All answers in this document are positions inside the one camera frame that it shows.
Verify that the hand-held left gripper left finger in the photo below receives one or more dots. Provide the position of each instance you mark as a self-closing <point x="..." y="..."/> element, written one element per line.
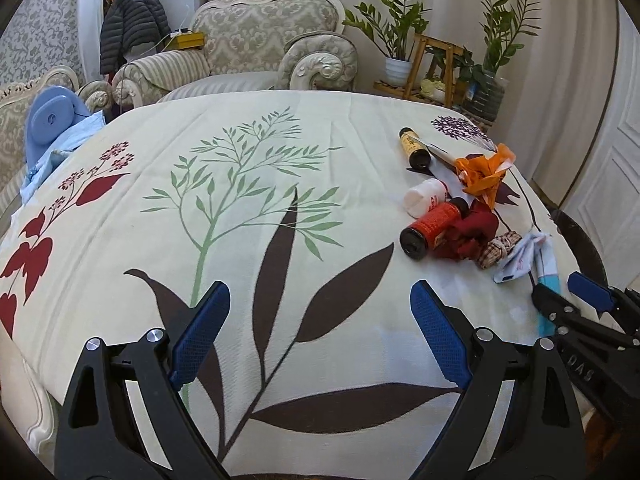
<point x="200" y="330"/>

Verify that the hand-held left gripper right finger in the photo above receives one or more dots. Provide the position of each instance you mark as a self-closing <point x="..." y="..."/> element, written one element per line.
<point x="440" y="335"/>

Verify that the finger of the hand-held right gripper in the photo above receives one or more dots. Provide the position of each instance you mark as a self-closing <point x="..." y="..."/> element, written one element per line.
<point x="590" y="292"/>
<point x="550" y="302"/>

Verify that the blue and white tube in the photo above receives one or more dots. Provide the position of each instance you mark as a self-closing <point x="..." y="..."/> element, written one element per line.
<point x="546" y="265"/>

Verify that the small white plastic bottle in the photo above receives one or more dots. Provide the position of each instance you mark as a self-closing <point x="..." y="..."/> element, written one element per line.
<point x="426" y="197"/>

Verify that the orange plastic wrapper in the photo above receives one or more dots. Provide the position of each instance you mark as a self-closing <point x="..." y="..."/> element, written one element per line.
<point x="482" y="175"/>

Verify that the long white cardboard box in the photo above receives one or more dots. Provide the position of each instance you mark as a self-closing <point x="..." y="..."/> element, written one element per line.
<point x="454" y="186"/>

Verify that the crumpled white paper wrapper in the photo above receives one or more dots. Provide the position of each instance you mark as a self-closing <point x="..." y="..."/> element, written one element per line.
<point x="520" y="257"/>

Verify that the checked brown cloth bundle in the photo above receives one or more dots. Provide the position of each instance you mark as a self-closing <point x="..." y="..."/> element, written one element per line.
<point x="500" y="250"/>

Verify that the dark red cloth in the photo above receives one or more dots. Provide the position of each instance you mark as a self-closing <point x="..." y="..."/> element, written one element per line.
<point x="472" y="232"/>

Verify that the red label dark bottle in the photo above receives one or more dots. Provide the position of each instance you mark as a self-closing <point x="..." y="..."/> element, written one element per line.
<point x="432" y="225"/>

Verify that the white panelled door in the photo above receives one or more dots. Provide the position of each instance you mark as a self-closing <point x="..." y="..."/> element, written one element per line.
<point x="615" y="160"/>

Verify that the white carved chair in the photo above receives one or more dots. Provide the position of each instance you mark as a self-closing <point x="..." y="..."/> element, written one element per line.
<point x="42" y="410"/>

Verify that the yellow label dark bottle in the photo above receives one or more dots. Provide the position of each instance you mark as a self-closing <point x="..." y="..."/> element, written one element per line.
<point x="414" y="147"/>

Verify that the floral printed tablecloth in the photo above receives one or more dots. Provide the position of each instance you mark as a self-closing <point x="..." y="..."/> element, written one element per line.
<point x="300" y="160"/>

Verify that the tall green plant dark pot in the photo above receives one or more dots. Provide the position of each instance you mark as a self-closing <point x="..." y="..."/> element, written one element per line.
<point x="487" y="95"/>

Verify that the light blue cloth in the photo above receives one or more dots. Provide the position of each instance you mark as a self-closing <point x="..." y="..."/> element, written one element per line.
<point x="75" y="135"/>

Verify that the small leafy plant yellow pot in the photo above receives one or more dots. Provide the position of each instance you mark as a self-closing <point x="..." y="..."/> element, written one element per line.
<point x="435" y="90"/>

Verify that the blue plastic seat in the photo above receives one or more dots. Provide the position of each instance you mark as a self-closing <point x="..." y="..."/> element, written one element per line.
<point x="52" y="115"/>

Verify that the green plant in white pot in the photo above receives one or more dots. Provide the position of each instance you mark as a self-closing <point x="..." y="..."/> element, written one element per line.
<point x="397" y="67"/>

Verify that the wooden plant stand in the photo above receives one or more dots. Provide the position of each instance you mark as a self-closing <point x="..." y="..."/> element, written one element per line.
<point x="417" y="57"/>

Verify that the ornate beige sofa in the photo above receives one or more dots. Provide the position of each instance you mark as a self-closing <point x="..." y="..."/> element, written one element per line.
<point x="15" y="120"/>

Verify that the yellow box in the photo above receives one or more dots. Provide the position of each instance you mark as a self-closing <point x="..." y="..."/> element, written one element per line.
<point x="185" y="41"/>

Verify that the ornate beige armchair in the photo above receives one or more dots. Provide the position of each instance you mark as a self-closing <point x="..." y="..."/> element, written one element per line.
<point x="260" y="25"/>

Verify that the dark grey puffer jacket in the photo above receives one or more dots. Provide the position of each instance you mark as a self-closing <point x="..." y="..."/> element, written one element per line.
<point x="132" y="20"/>

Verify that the white door frame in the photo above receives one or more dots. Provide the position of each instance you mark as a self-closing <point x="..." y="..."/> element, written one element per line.
<point x="92" y="20"/>

